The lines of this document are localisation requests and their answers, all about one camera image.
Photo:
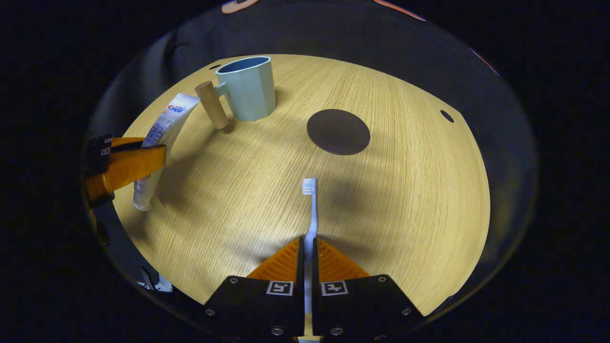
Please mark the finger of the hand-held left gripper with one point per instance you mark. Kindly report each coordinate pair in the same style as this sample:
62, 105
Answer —
114, 141
128, 166

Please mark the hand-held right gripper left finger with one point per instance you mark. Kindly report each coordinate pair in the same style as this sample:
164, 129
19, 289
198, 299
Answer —
252, 305

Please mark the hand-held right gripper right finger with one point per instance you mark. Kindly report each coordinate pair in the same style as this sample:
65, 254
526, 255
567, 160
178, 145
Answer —
362, 305

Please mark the white toothpaste tube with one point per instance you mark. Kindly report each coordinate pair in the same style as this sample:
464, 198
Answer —
164, 128

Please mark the white toothbrush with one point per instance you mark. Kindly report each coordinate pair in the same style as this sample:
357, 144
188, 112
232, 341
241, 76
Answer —
313, 214

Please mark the dark round coaster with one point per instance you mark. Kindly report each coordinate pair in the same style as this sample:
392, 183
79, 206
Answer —
338, 132

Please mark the black backdrop cloth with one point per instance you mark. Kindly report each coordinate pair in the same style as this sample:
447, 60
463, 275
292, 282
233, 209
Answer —
357, 33

